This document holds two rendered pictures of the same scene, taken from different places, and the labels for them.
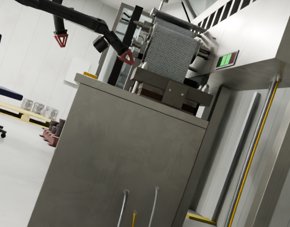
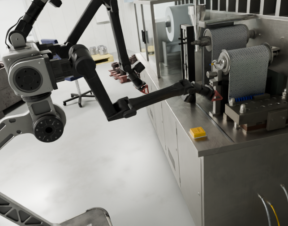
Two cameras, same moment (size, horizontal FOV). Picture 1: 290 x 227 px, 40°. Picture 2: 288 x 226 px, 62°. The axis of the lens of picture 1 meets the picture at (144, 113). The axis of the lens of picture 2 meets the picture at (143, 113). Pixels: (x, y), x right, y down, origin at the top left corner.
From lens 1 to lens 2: 1.30 m
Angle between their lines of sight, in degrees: 27
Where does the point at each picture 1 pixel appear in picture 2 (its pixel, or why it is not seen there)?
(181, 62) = (260, 75)
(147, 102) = (260, 141)
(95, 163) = (234, 193)
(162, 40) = (238, 66)
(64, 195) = (221, 217)
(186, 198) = not seen: hidden behind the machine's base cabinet
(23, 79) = not seen: hidden behind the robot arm
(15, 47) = (55, 18)
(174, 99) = (277, 124)
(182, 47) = (257, 63)
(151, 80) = (254, 119)
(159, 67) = (242, 89)
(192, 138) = not seen: outside the picture
